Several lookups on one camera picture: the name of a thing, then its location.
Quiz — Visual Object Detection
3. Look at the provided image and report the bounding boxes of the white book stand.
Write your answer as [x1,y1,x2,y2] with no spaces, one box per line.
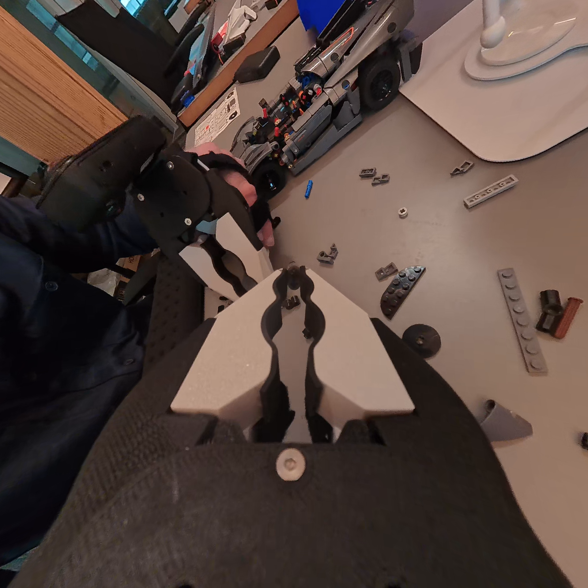
[400,0,588,162]

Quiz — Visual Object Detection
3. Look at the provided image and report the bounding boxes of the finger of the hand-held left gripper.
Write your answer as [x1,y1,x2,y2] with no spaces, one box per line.
[215,215,277,285]
[178,238,259,302]

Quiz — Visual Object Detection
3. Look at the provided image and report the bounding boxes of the wooden-edged background table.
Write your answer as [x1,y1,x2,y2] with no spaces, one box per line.
[177,0,301,129]

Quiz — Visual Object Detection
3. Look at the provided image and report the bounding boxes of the black flat box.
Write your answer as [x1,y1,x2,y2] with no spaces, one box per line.
[233,45,281,84]

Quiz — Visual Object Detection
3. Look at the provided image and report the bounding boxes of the dark half-round lego plate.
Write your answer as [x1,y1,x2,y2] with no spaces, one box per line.
[380,266,426,320]

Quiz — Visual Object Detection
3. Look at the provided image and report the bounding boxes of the light grey four-stud lego plate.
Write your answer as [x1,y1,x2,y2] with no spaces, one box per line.
[463,175,519,209]

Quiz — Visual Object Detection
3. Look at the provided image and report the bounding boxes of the black and brown lego connector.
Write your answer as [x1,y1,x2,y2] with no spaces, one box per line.
[535,289,584,340]

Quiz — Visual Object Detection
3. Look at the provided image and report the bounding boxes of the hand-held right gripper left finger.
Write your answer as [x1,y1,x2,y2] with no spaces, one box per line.
[171,270,295,444]

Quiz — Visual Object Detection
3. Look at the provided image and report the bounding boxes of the white printed leaflet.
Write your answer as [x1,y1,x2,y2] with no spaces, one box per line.
[194,87,242,148]

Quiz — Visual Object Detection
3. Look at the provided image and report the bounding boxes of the round dark lego dish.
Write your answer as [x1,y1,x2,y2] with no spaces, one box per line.
[402,324,442,358]

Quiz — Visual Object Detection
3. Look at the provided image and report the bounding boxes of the grey lego car model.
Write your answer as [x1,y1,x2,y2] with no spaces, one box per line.
[230,0,423,200]

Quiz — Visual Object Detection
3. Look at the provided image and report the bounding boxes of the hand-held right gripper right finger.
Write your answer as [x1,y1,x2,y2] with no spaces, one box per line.
[301,268,415,444]

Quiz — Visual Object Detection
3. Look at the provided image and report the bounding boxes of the grey curved lego wedge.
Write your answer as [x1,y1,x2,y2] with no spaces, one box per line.
[475,400,533,444]

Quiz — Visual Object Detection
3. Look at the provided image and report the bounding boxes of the blue plastic bin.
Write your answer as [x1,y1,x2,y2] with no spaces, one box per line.
[296,0,350,33]

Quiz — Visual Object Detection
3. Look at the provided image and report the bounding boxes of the cardboard box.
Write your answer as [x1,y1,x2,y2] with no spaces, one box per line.
[87,253,152,304]

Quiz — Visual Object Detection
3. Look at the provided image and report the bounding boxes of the black dotted chair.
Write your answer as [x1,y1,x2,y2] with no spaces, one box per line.
[124,255,207,368]

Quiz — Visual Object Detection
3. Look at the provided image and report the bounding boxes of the black mesh office chair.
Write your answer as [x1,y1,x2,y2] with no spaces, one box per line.
[55,5,207,106]

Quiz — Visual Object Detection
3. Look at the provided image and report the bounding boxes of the wooden beam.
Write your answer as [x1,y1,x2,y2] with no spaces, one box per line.
[0,9,129,164]

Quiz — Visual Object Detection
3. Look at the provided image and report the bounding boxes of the person's left hand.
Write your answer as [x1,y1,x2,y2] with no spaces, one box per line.
[184,141,276,249]

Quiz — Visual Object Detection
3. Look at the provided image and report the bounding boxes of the white plastic gadget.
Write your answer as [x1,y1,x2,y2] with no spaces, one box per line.
[227,5,258,33]

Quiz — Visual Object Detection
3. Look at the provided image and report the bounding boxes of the long grey lego plate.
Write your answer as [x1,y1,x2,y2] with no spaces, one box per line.
[497,268,548,374]

